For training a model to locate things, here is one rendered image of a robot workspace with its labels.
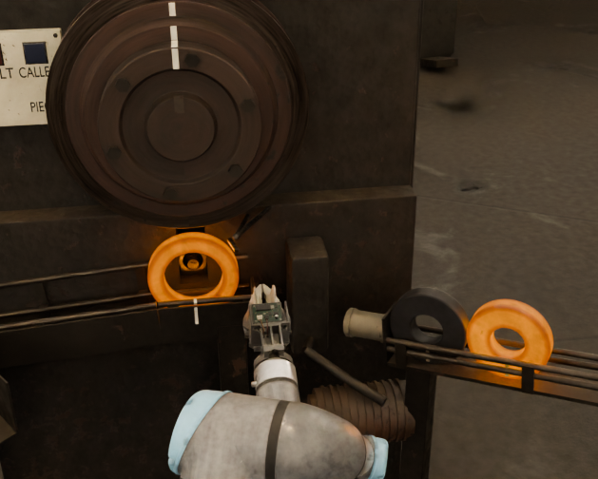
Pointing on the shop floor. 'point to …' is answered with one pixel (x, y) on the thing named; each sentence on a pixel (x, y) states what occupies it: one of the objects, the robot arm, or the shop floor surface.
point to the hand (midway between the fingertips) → (262, 292)
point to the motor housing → (347, 397)
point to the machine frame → (393, 217)
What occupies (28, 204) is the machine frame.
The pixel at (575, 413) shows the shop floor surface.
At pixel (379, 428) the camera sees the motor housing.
